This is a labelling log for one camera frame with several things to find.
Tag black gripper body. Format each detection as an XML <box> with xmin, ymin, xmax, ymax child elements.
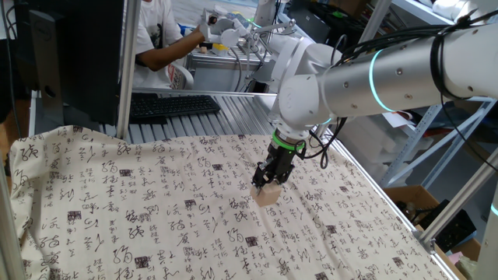
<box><xmin>265</xmin><ymin>143</ymin><xmax>300</xmax><ymax>184</ymax></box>

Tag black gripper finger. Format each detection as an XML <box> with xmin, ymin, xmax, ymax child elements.
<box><xmin>274</xmin><ymin>166</ymin><xmax>295</xmax><ymax>187</ymax></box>
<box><xmin>251</xmin><ymin>161</ymin><xmax>273</xmax><ymax>194</ymax></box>

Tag small wooden block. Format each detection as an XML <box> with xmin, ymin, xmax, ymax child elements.
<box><xmin>249</xmin><ymin>182</ymin><xmax>282</xmax><ymax>208</ymax></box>

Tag operator bare forearm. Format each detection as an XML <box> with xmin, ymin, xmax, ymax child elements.
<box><xmin>135</xmin><ymin>29</ymin><xmax>205</xmax><ymax>73</ymax></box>

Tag operator hand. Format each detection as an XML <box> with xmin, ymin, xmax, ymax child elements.
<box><xmin>194</xmin><ymin>22</ymin><xmax>212</xmax><ymax>44</ymax></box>

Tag white foam blocks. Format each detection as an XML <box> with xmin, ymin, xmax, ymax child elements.
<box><xmin>337</xmin><ymin>115</ymin><xmax>433</xmax><ymax>184</ymax></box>

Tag grey metal table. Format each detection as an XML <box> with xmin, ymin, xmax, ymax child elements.
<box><xmin>185</xmin><ymin>48</ymin><xmax>273</xmax><ymax>93</ymax></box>

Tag beige calligraphy print tablecloth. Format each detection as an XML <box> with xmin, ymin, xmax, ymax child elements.
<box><xmin>8</xmin><ymin>124</ymin><xmax>452</xmax><ymax>280</ymax></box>

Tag black keyboard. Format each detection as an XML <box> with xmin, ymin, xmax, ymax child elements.
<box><xmin>128</xmin><ymin>93</ymin><xmax>222</xmax><ymax>125</ymax></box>

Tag small yellow object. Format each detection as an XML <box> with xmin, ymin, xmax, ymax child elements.
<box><xmin>212</xmin><ymin>42</ymin><xmax>230</xmax><ymax>58</ymax></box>

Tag brown cardboard box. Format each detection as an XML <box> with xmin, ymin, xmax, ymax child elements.
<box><xmin>383</xmin><ymin>184</ymin><xmax>483</xmax><ymax>262</ymax></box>

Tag white chair backrest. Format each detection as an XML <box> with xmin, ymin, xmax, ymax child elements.
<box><xmin>165</xmin><ymin>61</ymin><xmax>195</xmax><ymax>90</ymax></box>

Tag white haptic control device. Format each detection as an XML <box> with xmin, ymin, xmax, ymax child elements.
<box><xmin>200</xmin><ymin>5</ymin><xmax>252</xmax><ymax>48</ymax></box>

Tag black equipment case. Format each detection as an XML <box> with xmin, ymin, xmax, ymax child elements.
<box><xmin>287</xmin><ymin>5</ymin><xmax>332</xmax><ymax>44</ymax></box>

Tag black plastic crate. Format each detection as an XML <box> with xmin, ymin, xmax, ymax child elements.
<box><xmin>418</xmin><ymin>198</ymin><xmax>478</xmax><ymax>254</ymax></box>

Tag person in white t-shirt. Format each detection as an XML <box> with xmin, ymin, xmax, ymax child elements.
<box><xmin>132</xmin><ymin>0</ymin><xmax>186</xmax><ymax>90</ymax></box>

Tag pale green bag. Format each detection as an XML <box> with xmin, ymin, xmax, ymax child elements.
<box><xmin>454</xmin><ymin>255</ymin><xmax>479</xmax><ymax>280</ymax></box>

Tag black Dell monitor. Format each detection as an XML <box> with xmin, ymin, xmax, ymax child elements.
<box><xmin>15</xmin><ymin>0</ymin><xmax>125</xmax><ymax>128</ymax></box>

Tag green flange ring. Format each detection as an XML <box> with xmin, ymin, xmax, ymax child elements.
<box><xmin>271</xmin><ymin>130</ymin><xmax>307</xmax><ymax>152</ymax></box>

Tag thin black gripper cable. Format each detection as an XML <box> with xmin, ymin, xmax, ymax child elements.
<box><xmin>295</xmin><ymin>116</ymin><xmax>349</xmax><ymax>170</ymax></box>

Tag aluminium table edge rail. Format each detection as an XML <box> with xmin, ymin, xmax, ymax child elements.
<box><xmin>328</xmin><ymin>138</ymin><xmax>462</xmax><ymax>280</ymax></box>

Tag pale blue metal shelf frame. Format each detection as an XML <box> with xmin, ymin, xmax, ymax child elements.
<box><xmin>379</xmin><ymin>96</ymin><xmax>498</xmax><ymax>191</ymax></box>

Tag aluminium frame post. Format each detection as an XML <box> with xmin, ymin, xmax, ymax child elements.
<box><xmin>357</xmin><ymin>0</ymin><xmax>393</xmax><ymax>44</ymax></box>
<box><xmin>412</xmin><ymin>147</ymin><xmax>498</xmax><ymax>254</ymax></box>
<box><xmin>0</xmin><ymin>161</ymin><xmax>26</xmax><ymax>280</ymax></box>
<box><xmin>116</xmin><ymin>0</ymin><xmax>142</xmax><ymax>141</ymax></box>

